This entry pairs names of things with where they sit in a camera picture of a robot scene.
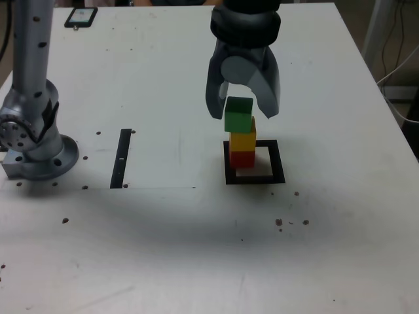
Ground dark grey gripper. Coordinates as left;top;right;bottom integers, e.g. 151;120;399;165
205;38;283;121

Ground green cube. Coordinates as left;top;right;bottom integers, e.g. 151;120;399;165
223;96;255;134

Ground yellow cube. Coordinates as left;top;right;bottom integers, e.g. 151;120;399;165
228;116;257;153

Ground red cube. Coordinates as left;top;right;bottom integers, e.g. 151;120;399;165
228;149;257;169

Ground black tape square outline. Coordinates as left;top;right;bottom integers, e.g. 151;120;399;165
223;139;286;185

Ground black tape strip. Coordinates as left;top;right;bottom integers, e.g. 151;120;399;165
109;128;132;190

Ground black smartphone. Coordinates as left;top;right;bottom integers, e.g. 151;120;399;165
64;7;99;32

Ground white post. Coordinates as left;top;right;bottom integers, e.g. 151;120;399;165
361;0;394;63

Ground white cable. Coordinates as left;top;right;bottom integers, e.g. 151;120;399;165
376;44;419;125

